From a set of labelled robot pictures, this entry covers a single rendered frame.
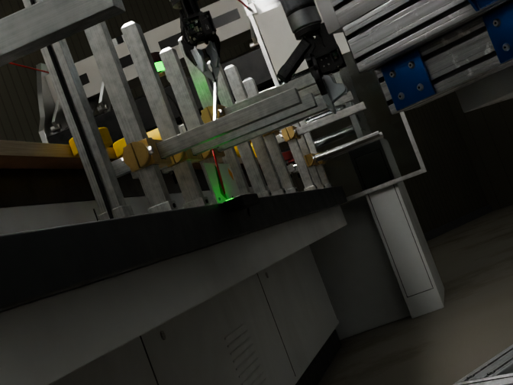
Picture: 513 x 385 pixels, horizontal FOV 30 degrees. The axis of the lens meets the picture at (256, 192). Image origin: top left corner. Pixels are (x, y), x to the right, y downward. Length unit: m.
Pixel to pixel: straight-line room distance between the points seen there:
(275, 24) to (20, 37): 3.81
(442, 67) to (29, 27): 1.01
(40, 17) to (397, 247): 3.80
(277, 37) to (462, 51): 2.97
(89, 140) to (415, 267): 3.13
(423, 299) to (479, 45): 2.98
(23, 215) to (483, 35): 0.86
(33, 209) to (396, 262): 2.96
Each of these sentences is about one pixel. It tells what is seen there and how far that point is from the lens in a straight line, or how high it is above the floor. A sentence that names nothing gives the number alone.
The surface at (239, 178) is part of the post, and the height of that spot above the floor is 0.77.
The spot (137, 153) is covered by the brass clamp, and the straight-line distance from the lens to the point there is 1.79.
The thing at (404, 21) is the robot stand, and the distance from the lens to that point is 1.70.
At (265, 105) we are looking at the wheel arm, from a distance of 1.80.
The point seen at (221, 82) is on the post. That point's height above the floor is 1.06.
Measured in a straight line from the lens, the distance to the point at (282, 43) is 4.61.
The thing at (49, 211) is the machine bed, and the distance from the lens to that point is 1.86.
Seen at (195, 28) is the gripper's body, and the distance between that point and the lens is 2.32.
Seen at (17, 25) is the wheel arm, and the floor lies 0.84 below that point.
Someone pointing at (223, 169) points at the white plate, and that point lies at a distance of 2.31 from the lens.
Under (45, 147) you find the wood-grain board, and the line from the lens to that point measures 1.80.
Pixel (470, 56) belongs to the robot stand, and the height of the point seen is 0.76.
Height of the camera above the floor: 0.59
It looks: 3 degrees up
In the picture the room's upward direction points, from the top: 21 degrees counter-clockwise
